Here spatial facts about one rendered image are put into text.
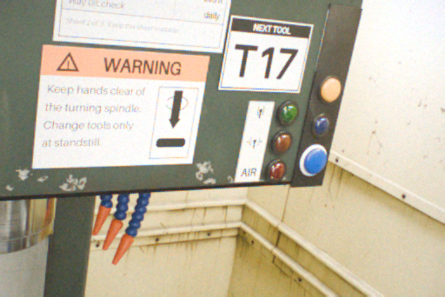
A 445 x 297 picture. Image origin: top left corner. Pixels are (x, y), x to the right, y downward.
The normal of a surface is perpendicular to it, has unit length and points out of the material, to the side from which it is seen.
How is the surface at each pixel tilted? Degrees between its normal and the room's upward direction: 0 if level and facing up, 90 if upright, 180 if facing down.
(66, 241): 90
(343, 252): 89
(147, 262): 90
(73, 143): 90
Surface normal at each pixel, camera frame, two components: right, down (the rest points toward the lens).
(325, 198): -0.83, 0.04
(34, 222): 0.83, 0.30
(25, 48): 0.51, 0.34
